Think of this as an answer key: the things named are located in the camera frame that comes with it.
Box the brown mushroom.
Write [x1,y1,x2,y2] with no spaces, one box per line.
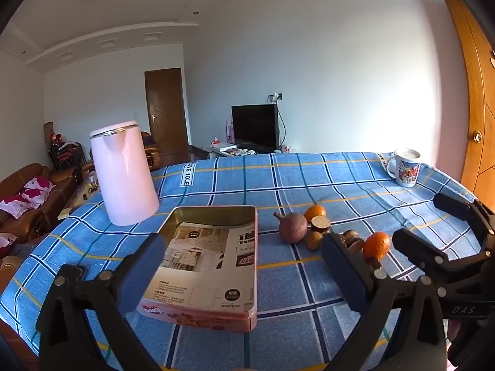
[342,229,365,256]

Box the purple passion fruit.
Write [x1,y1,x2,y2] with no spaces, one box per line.
[273,211,309,244]

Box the pink tin box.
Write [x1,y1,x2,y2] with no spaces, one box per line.
[136,206,258,333]

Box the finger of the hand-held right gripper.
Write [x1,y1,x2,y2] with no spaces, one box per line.
[391,228,490,279]
[433,192,495,240]

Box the brown leather sofa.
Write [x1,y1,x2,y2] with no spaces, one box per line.
[0,163,80,244]

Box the white low table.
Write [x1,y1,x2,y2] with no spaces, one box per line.
[205,143,298,159]

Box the stack of dark chairs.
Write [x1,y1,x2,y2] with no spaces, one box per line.
[48,141,86,171]

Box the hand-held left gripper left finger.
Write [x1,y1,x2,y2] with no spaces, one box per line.
[36,233,171,371]

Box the blue plaid tablecloth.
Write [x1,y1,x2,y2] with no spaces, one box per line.
[0,151,480,371]

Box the halved brown fruit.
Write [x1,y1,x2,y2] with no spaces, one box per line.
[311,215,332,235]

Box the light wooden door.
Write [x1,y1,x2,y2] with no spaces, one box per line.
[436,0,495,202]

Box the pink electric kettle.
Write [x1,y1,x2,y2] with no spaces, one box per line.
[90,121,160,226]

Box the small round orange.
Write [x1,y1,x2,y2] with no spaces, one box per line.
[303,204,327,224]

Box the white printed mug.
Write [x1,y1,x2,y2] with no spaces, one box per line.
[385,149,422,189]

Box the oval orange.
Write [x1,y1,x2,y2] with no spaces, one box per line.
[363,231,392,260]

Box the black television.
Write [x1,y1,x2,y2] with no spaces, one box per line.
[231,104,280,151]

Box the pink floral pillow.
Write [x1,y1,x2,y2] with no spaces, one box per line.
[0,177,56,219]

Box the dark brown door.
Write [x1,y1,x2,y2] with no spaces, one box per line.
[144,67,190,163]

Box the black power cable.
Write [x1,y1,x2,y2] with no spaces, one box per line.
[275,100,287,151]

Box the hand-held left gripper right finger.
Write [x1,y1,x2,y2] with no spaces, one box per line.
[320,232,451,371]

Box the wooden coffee table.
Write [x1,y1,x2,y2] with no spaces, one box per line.
[58,176,103,219]

